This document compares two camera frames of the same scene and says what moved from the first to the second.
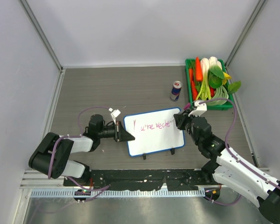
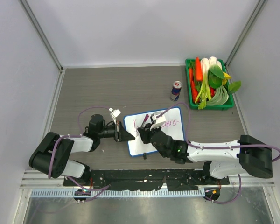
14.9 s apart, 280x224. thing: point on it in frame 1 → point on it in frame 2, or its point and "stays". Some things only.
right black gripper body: x=185 y=122 → x=147 y=136
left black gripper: x=121 y=134 stays
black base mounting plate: x=148 y=179 stays
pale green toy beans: x=221 y=93 stays
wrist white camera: x=200 y=108 → x=159 y=120
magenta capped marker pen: x=186 y=107 → x=146 y=118
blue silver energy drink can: x=175 y=91 stays
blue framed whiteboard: x=154 y=131 stays
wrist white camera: x=114 y=114 stays
